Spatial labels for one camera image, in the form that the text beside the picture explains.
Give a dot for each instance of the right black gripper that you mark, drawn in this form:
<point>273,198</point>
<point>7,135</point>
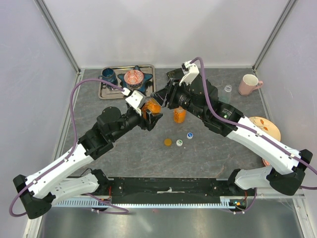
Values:
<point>162,95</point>

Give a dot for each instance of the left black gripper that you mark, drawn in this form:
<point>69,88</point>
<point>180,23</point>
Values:
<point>152,119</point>

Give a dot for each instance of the orange juice bottle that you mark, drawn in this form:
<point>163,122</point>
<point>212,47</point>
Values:
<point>152,106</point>
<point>179,115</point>

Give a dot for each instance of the orange bottle cap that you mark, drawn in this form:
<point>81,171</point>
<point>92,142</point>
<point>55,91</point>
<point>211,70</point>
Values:
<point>168,142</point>

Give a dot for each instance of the green white bottle cap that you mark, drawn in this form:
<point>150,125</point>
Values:
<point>179,142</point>

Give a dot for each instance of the blue white bottle cap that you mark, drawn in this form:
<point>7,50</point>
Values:
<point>189,135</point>

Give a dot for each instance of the clear Pocari Sweat bottle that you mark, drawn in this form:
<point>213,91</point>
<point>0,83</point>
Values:
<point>224,94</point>

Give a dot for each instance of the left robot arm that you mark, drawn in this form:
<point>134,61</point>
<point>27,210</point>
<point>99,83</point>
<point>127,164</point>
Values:
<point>45,188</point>

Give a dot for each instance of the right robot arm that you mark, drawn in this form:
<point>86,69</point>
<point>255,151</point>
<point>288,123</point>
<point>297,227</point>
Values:
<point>286,170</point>

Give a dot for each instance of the blue star-shaped dish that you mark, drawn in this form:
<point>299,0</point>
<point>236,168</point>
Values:
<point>140,87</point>

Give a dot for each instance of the black floral rectangular plate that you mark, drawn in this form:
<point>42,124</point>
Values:
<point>176,74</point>

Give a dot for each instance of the orange patterned bowl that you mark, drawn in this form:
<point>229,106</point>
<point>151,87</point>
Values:
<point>133,77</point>

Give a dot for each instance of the metal tray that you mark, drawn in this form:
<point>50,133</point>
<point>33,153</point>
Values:
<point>106,92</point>

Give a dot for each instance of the blue mug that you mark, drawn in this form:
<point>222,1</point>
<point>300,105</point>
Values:
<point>109,75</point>

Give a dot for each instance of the pink mug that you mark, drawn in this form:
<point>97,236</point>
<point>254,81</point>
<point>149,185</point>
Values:
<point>248,84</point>

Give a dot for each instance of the beige bird plate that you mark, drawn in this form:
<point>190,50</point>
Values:
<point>267,126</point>

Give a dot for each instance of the red white patterned bowl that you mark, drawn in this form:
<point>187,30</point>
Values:
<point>265,163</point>

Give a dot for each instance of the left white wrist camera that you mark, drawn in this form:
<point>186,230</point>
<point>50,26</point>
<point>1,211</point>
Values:
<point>135,99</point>

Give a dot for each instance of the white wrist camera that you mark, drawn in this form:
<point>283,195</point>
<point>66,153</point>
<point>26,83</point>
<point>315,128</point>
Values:
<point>190,71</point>
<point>135,99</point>

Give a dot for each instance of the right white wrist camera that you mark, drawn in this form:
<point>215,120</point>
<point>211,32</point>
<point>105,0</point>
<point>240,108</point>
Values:
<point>190,71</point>

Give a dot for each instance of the slotted cable duct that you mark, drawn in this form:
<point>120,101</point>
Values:
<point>89,202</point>

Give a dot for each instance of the left aluminium frame post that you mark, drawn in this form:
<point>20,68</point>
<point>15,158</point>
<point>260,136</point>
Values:
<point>57,33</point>

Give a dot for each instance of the aluminium frame post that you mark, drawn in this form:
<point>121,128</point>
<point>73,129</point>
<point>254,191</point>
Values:
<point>57,33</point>
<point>274,33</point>

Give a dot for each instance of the right aluminium frame post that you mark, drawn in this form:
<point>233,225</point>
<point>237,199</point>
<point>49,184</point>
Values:
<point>274,33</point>

